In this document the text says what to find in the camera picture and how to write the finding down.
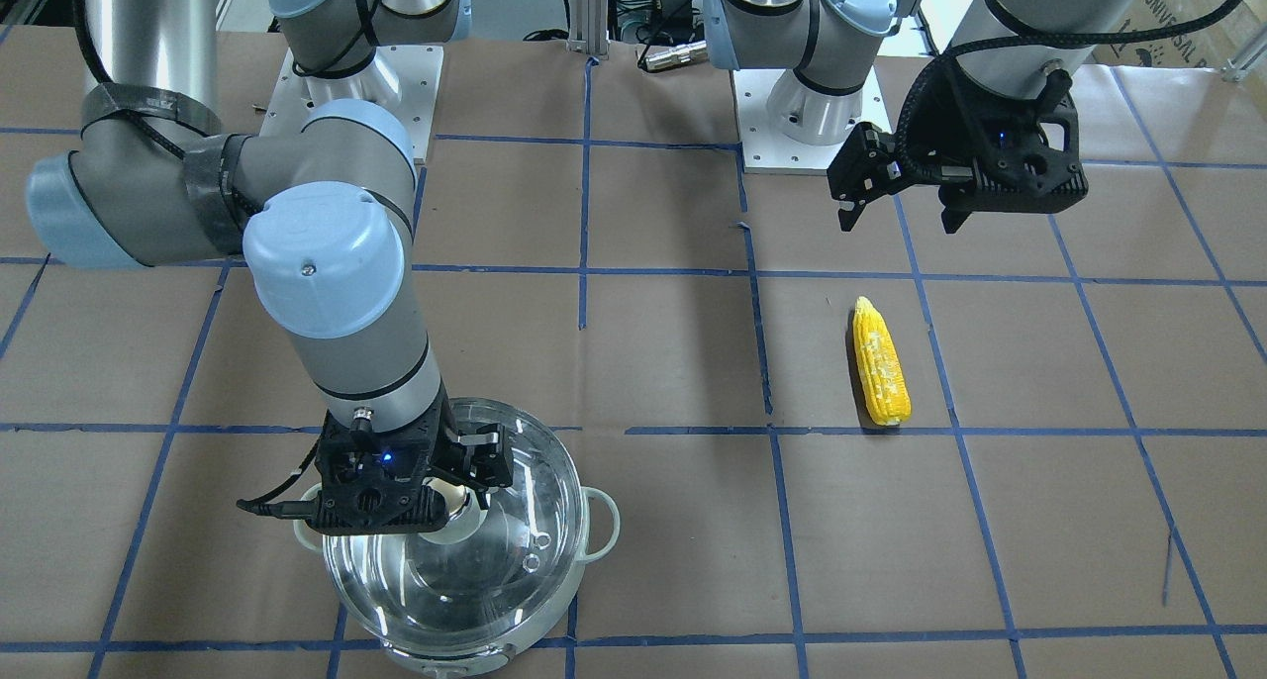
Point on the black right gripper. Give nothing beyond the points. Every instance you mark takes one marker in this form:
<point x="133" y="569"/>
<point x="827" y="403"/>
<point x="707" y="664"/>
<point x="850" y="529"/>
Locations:
<point x="486" y="458"/>

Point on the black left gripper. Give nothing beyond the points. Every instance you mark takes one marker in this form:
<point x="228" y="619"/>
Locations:
<point x="938" y="137"/>

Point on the glass pot lid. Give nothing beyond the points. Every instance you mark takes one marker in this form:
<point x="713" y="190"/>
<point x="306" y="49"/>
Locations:
<point x="488" y="581"/>

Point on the yellow corn cob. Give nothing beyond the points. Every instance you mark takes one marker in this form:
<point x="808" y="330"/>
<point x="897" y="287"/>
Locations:
<point x="879" y="367"/>

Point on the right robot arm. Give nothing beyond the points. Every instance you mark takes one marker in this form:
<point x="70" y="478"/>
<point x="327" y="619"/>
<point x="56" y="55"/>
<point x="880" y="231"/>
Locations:
<point x="321" y="219"/>

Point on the pale green steel pot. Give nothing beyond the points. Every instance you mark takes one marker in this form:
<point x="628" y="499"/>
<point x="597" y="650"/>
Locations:
<point x="459" y="540"/>

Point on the silver metal connector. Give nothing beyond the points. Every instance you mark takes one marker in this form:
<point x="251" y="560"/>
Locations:
<point x="674" y="57"/>

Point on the black power adapter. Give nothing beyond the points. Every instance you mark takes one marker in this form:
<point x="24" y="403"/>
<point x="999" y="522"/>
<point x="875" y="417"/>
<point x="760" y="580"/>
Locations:
<point x="672" y="12"/>

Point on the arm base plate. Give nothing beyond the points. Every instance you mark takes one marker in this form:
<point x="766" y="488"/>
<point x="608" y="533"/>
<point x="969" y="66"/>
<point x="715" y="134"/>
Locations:
<point x="404" y="79"/>
<point x="762" y="115"/>

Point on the aluminium frame post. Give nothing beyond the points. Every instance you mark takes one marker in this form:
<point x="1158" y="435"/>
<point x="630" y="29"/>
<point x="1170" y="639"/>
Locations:
<point x="588" y="27"/>

